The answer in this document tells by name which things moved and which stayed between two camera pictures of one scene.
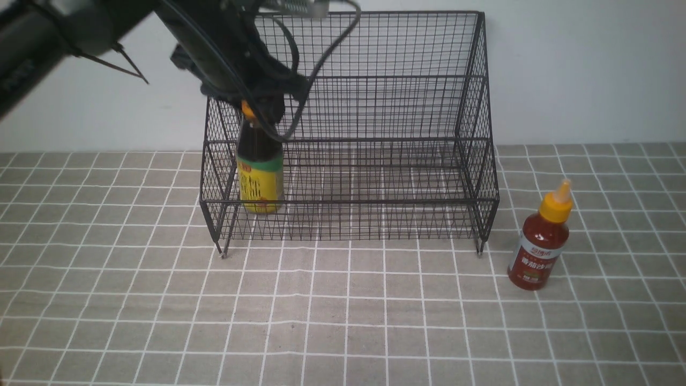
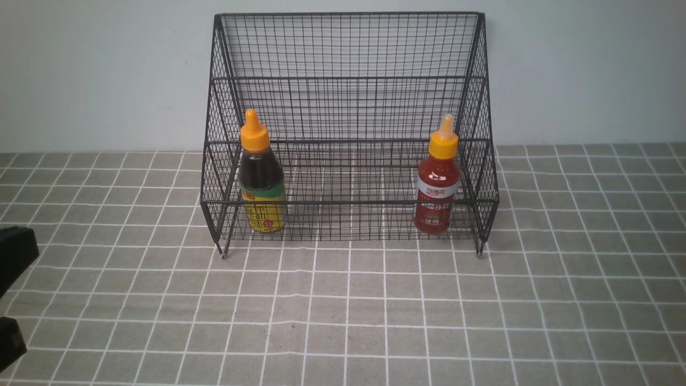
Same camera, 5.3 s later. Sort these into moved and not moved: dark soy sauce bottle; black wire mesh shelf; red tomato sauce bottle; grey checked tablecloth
Moved: dark soy sauce bottle; red tomato sauce bottle
Not moved: grey checked tablecloth; black wire mesh shelf
